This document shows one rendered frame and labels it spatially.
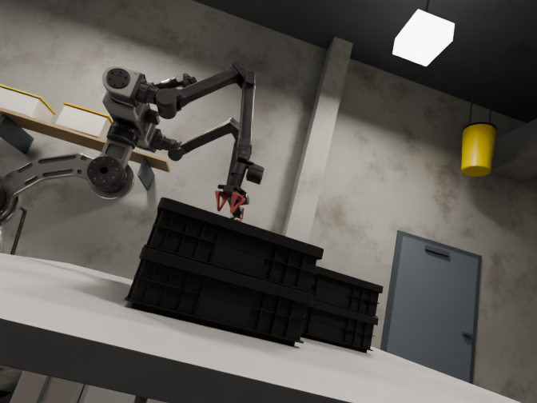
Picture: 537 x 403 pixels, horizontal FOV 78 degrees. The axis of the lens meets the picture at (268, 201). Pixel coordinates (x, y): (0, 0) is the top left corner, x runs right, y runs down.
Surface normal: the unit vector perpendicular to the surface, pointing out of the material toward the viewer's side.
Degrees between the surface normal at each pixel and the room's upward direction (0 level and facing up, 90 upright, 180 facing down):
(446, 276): 90
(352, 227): 90
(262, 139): 90
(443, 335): 90
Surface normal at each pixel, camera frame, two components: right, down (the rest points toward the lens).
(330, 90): 0.18, -0.24
